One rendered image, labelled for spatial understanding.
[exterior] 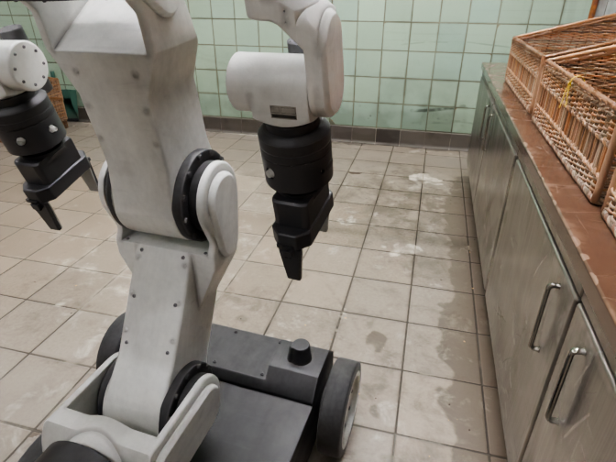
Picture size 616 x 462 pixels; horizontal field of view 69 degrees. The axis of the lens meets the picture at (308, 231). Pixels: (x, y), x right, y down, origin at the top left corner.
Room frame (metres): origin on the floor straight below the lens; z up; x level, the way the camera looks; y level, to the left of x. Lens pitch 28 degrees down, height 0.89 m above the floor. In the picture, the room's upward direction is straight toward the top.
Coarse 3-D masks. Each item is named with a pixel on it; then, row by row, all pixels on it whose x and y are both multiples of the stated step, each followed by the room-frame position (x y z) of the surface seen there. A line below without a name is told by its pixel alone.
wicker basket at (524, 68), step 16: (608, 16) 1.70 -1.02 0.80; (544, 32) 1.74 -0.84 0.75; (560, 32) 1.73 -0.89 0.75; (576, 32) 1.72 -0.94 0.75; (592, 32) 1.71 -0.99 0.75; (608, 32) 1.70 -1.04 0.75; (512, 48) 1.74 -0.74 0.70; (528, 48) 1.45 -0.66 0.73; (544, 48) 1.74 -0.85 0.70; (560, 48) 1.73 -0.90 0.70; (576, 48) 1.72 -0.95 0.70; (592, 48) 1.22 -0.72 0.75; (512, 64) 1.68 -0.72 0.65; (528, 64) 1.40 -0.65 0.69; (512, 80) 1.61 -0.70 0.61; (528, 80) 1.37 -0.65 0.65; (528, 96) 1.31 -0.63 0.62; (528, 112) 1.26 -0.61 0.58
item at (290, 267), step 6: (282, 252) 0.51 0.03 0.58; (288, 252) 0.51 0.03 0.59; (294, 252) 0.51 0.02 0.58; (300, 252) 0.51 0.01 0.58; (282, 258) 0.52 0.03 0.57; (288, 258) 0.52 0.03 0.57; (294, 258) 0.51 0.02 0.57; (300, 258) 0.51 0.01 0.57; (288, 264) 0.52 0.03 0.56; (294, 264) 0.52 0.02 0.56; (300, 264) 0.51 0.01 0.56; (288, 270) 0.52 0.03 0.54; (294, 270) 0.52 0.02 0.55; (300, 270) 0.52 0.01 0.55; (288, 276) 0.53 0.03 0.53; (294, 276) 0.52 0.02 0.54; (300, 276) 0.52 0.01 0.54
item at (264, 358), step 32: (224, 352) 0.74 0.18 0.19; (256, 352) 0.74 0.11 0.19; (288, 352) 0.72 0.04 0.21; (320, 352) 0.72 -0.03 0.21; (224, 384) 0.67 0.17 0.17; (256, 384) 0.66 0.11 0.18; (288, 384) 0.65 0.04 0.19; (320, 384) 0.66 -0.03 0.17; (224, 416) 0.59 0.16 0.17; (256, 416) 0.59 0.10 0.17; (288, 416) 0.59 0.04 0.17; (32, 448) 0.52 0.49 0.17; (64, 448) 0.39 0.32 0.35; (224, 448) 0.52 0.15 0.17; (256, 448) 0.52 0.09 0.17; (288, 448) 0.52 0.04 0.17
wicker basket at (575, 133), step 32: (544, 64) 1.18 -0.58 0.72; (576, 64) 1.17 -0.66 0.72; (608, 64) 1.15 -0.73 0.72; (544, 96) 1.12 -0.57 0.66; (576, 96) 0.89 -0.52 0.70; (608, 96) 0.74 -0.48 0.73; (544, 128) 1.05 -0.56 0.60; (576, 128) 0.84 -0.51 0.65; (608, 128) 0.69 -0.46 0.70; (576, 160) 0.79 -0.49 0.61; (608, 160) 0.66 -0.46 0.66
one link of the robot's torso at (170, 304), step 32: (224, 192) 0.62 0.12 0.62; (224, 224) 0.61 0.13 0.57; (128, 256) 0.64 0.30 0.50; (160, 256) 0.61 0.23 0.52; (192, 256) 0.60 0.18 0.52; (224, 256) 0.61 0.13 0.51; (160, 288) 0.58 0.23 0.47; (192, 288) 0.59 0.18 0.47; (128, 320) 0.57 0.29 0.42; (160, 320) 0.56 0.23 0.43; (192, 320) 0.58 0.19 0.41; (128, 352) 0.54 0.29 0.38; (160, 352) 0.53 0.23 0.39; (192, 352) 0.57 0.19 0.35; (128, 384) 0.51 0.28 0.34; (160, 384) 0.50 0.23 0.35; (192, 384) 0.52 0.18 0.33; (128, 416) 0.48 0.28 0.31; (160, 416) 0.47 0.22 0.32
